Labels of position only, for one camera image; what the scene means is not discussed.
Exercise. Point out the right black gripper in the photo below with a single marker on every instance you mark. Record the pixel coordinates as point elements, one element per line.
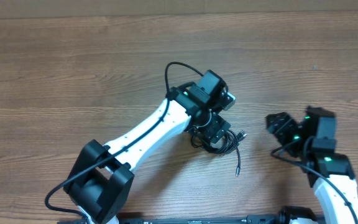
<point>279,123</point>

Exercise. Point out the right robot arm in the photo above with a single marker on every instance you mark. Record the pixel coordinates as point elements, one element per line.
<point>311,145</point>

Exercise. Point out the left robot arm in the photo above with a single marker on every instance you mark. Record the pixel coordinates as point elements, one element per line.
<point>103,173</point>

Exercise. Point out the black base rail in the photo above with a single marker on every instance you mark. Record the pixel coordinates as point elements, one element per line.
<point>197,220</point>

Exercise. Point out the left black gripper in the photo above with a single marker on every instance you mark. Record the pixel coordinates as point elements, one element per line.
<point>217,129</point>

